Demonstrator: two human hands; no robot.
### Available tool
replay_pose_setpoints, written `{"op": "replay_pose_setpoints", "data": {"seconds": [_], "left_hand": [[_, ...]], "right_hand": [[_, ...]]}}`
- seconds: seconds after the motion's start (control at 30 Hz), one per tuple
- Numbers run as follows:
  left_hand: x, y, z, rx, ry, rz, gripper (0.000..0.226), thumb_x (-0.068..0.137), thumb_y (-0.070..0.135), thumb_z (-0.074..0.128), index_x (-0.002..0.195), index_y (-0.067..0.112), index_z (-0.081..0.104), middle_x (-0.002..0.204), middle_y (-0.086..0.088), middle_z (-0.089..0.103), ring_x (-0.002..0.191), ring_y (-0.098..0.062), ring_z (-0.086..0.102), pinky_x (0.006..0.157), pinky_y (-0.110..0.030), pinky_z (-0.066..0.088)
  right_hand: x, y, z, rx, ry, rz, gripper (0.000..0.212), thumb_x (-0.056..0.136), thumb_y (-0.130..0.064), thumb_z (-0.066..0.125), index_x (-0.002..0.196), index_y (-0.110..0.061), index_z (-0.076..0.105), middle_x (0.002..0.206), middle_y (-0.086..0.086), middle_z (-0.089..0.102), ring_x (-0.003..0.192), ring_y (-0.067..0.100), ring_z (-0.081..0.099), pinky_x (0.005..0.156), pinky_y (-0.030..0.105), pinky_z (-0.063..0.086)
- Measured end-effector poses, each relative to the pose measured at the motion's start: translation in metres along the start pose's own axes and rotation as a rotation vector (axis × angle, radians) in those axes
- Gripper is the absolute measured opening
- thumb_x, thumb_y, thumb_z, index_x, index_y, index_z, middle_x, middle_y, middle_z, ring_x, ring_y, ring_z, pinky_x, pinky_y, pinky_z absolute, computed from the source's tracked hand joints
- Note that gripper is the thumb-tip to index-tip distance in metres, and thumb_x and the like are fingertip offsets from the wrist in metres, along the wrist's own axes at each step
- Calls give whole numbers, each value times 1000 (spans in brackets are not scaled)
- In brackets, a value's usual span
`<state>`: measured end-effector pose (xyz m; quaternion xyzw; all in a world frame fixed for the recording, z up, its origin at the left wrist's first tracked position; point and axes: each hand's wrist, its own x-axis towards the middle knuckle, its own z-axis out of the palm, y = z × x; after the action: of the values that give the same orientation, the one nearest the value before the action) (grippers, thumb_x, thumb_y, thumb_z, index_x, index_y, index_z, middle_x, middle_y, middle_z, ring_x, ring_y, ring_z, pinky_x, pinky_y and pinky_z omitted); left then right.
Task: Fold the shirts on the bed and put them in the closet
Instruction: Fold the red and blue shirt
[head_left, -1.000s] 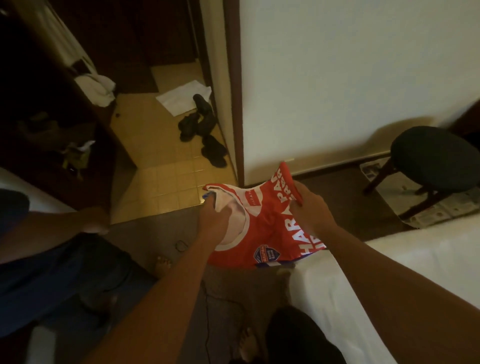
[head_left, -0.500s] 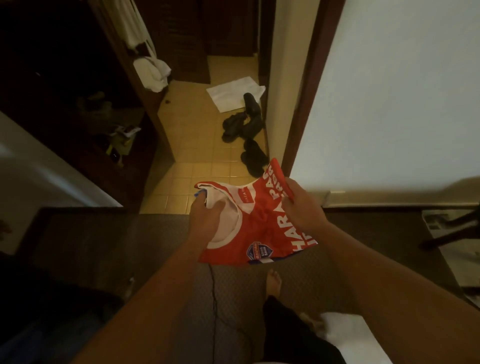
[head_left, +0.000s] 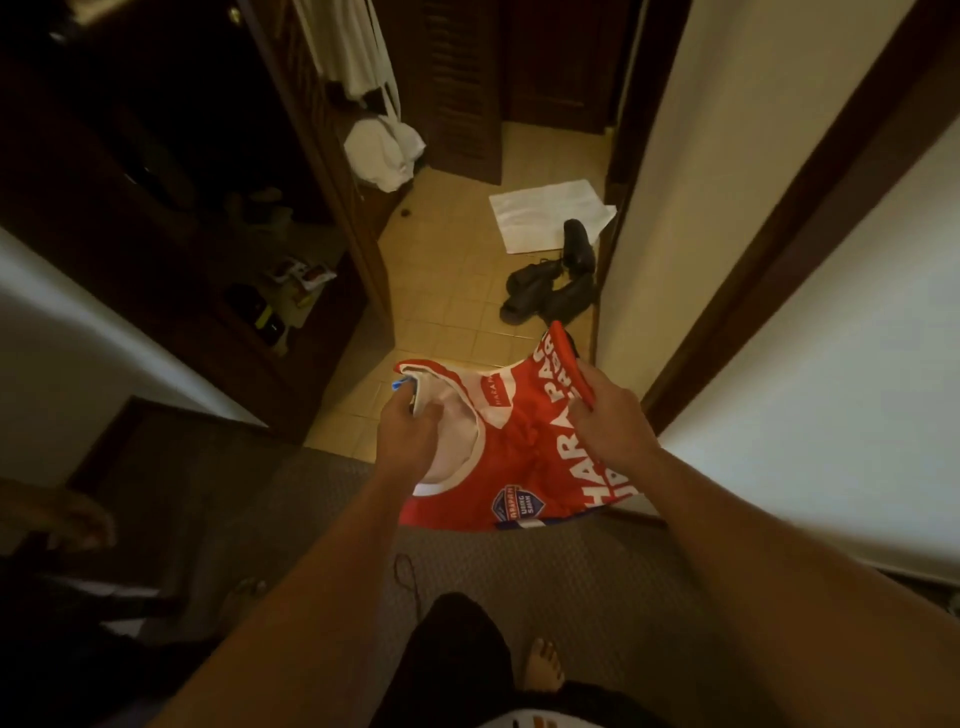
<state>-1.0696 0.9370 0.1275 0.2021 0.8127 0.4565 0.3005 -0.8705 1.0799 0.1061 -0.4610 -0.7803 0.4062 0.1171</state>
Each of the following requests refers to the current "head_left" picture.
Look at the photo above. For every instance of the person's left leg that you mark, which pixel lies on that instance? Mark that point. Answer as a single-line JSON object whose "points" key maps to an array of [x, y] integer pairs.
{"points": [[447, 660]]}

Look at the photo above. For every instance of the red blue white jersey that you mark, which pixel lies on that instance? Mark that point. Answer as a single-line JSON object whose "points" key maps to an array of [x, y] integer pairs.
{"points": [[525, 450]]}

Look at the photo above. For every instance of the white hanging robe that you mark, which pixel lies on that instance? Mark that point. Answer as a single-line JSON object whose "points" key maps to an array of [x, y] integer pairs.
{"points": [[360, 75]]}

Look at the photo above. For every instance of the dark wooden door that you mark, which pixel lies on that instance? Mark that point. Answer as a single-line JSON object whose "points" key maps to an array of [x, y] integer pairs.
{"points": [[563, 60]]}

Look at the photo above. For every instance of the person's left forearm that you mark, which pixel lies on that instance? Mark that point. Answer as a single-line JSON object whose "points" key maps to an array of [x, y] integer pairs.
{"points": [[285, 623]]}

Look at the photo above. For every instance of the white floor towel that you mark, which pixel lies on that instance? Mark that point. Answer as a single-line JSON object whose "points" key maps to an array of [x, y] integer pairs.
{"points": [[548, 215]]}

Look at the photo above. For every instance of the dark wooden wardrobe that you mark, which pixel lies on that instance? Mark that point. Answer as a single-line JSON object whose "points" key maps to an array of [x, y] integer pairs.
{"points": [[150, 180]]}

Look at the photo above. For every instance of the person's right forearm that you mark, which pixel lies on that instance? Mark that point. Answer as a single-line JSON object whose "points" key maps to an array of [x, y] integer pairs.
{"points": [[810, 600]]}

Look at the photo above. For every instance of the person's white printed shirt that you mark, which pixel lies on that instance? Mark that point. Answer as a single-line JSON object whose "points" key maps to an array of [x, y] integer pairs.
{"points": [[540, 720]]}

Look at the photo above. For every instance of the white red packet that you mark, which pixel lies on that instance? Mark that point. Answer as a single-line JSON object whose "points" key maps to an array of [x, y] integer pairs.
{"points": [[300, 285]]}

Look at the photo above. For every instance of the person's leg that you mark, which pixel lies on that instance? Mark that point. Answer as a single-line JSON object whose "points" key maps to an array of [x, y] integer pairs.
{"points": [[543, 663], [447, 660]]}

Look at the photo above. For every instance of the person's right hand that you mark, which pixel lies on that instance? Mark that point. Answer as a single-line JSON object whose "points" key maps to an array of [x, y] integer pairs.
{"points": [[615, 423]]}

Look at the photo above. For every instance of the person's right leg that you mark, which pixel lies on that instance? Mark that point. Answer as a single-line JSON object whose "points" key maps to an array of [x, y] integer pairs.
{"points": [[543, 663]]}

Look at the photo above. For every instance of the black shoe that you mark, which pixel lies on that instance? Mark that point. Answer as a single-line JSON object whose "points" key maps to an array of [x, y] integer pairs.
{"points": [[578, 252], [528, 288]]}

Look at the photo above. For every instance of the person's left hand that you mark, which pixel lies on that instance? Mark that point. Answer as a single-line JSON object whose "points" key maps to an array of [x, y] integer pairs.
{"points": [[408, 438]]}

